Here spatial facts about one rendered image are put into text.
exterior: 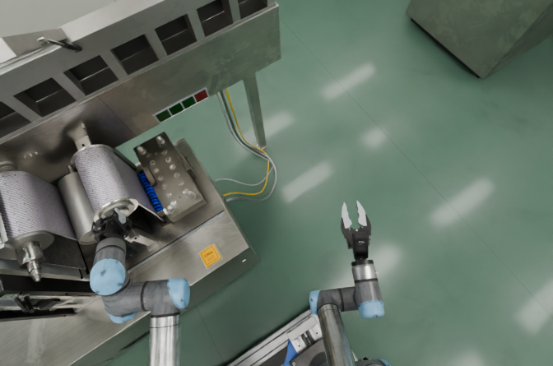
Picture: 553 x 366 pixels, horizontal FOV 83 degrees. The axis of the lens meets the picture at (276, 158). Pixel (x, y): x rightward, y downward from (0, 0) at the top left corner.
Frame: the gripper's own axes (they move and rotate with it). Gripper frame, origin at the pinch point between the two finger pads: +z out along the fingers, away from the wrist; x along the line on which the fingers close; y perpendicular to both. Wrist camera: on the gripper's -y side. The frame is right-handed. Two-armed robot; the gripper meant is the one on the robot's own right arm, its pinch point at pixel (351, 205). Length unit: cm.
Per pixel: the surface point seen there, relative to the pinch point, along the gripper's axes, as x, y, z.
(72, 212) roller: -99, -13, 8
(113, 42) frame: -65, -45, 49
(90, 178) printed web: -88, -20, 17
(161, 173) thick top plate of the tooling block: -78, 10, 28
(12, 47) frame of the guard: -51, -81, 10
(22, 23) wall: -252, 61, 223
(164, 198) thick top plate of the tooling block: -76, 10, 16
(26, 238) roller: -99, -28, -4
